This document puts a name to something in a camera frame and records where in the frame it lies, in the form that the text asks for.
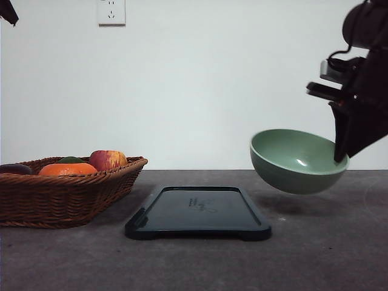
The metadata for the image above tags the black image-right gripper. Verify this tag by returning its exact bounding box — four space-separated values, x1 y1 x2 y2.
306 48 388 162

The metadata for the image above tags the green ceramic bowl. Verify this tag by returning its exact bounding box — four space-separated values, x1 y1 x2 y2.
250 129 350 195

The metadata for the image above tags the black image-left robot arm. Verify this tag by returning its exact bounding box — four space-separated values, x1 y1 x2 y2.
0 0 19 26

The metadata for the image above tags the black image-right robot arm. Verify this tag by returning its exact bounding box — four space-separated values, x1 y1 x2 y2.
306 0 388 163

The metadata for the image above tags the brown wicker basket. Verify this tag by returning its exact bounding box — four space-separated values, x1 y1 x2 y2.
0 156 149 229

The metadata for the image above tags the dark blue rectangular tray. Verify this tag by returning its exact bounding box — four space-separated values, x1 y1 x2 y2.
125 186 272 239

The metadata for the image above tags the red yellow apple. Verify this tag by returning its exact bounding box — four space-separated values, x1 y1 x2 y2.
88 150 128 171

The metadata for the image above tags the dark green fruit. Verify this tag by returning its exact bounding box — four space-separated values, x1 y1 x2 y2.
58 156 84 163

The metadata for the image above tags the orange tangerine fruit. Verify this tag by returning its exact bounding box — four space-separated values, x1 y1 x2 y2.
38 163 98 175

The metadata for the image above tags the dark purple fruit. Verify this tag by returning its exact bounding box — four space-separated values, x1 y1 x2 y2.
0 164 33 175

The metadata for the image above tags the silver image-right wrist camera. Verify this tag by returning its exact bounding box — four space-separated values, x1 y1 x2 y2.
320 57 366 83

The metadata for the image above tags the white wall socket left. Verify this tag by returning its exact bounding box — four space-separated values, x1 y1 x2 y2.
97 0 126 29

